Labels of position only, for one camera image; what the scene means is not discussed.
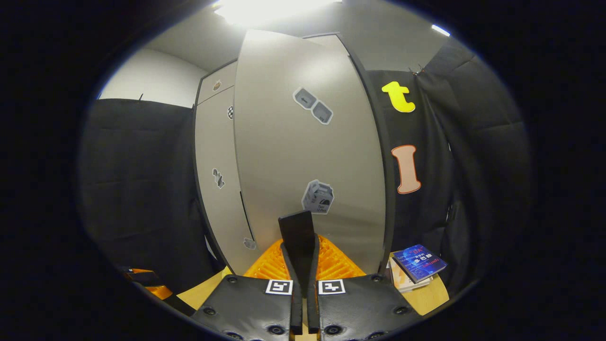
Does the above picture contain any cabinet door with box stickers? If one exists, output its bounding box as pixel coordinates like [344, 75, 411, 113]
[233, 29, 386, 278]

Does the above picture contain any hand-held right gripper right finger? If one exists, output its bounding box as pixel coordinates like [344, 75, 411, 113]
[307, 235, 422, 341]

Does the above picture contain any grey double-door shoe cabinet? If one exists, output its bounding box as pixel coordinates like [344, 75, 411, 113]
[192, 29, 396, 278]

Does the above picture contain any black cabinet door handle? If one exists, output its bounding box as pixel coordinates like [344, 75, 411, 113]
[278, 211, 317, 287]

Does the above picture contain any cabinet door with checkered sticker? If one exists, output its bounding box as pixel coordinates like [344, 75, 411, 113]
[194, 85, 258, 275]

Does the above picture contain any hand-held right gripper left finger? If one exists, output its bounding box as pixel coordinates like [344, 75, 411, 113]
[189, 238, 304, 341]

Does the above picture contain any black backdrop cloth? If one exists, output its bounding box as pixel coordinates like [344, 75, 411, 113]
[78, 38, 533, 304]

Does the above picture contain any large ceiling light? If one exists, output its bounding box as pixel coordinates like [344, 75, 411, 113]
[213, 0, 341, 24]

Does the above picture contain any white booklet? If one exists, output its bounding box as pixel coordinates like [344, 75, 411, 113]
[388, 256, 434, 293]

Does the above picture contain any blue book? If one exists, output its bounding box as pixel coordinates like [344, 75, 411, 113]
[393, 244, 448, 284]

